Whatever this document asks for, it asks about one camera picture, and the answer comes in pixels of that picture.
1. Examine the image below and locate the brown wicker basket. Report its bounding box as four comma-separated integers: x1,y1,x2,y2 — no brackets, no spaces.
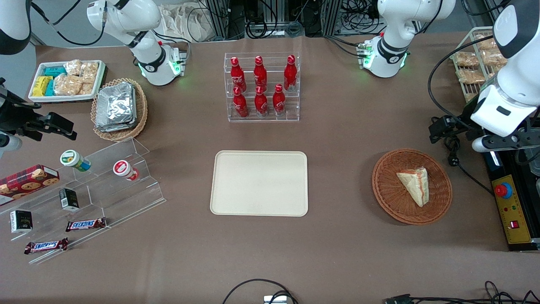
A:
372,148,453,225

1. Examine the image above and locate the white wire rack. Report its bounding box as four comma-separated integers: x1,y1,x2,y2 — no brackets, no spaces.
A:
449,26,507,114

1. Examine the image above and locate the black power cable with plug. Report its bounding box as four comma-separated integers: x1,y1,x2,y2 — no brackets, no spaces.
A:
442,135,495,196

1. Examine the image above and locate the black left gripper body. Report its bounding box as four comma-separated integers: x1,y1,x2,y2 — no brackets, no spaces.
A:
445,115,482,141

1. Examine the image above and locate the small black carton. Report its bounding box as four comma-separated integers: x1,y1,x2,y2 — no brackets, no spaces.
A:
59,188,80,212
10,210,33,234

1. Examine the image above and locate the red lid yogurt cup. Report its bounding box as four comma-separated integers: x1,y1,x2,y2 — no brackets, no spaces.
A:
113,160,139,182

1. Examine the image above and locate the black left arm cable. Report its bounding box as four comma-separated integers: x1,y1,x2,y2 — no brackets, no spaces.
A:
427,36,507,131

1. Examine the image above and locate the light wicker basket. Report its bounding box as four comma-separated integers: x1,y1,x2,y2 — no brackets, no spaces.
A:
91,78,149,141

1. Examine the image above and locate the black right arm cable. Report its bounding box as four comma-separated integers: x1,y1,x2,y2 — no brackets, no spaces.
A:
30,0,107,47

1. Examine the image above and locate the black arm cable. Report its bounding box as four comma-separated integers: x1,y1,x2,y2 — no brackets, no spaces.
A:
427,36,507,131
30,0,107,47

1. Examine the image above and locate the clear acrylic bottle rack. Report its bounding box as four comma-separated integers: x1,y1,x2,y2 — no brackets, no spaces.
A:
224,52,301,123

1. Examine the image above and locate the clear acrylic stepped shelf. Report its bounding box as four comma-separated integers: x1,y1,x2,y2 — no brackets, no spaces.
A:
0,137,166,265

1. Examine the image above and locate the silver foil packet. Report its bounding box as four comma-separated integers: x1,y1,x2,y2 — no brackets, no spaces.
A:
96,82,135,128
95,84,138,133

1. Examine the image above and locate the red tartan cookie box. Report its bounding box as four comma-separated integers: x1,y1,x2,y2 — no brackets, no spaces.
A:
0,165,60,206

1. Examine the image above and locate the brown snickers bar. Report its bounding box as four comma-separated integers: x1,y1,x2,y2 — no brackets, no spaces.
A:
24,238,69,255
65,218,107,233

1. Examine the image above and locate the triangle sandwich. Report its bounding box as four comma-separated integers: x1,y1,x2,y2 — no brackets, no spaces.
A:
396,168,430,208

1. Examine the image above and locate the aluminium frame post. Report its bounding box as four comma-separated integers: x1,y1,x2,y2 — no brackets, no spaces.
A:
202,0,231,41
321,0,343,37

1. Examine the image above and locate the black appliance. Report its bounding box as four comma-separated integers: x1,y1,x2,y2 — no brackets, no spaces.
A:
482,150,540,252

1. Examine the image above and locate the beige plastic tray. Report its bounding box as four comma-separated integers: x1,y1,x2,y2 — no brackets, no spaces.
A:
210,151,309,217

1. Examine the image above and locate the yellow emergency stop panel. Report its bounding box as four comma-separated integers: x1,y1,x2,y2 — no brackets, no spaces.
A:
491,175,532,245

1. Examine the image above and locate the green lid yogurt cup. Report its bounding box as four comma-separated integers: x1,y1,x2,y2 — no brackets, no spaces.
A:
60,150,92,172

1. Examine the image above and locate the black connector with cables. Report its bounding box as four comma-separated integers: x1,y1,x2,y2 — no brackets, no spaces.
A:
384,280,540,304

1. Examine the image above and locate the white rectangular snack tray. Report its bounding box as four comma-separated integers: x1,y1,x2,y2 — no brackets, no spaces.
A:
28,60,106,103

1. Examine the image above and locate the yellow snack packet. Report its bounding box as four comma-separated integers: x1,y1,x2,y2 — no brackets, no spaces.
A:
32,76,54,97

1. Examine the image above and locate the beige cloth bag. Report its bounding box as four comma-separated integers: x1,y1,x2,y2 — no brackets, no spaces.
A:
159,3,212,43

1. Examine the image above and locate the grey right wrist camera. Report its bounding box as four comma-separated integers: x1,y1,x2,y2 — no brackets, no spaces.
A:
0,131,22,159

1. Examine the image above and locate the red cola bottle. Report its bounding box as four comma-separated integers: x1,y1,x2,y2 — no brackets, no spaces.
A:
230,57,247,92
254,56,268,92
254,86,269,117
233,87,249,118
283,55,298,92
273,84,286,117

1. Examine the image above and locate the aluminium frame rail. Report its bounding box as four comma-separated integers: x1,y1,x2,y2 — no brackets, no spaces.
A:
481,0,505,22

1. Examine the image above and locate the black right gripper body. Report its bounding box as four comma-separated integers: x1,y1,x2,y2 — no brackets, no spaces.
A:
0,108,50,142

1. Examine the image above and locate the black looped table cable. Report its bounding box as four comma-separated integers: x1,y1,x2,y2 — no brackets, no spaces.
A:
222,279,298,304

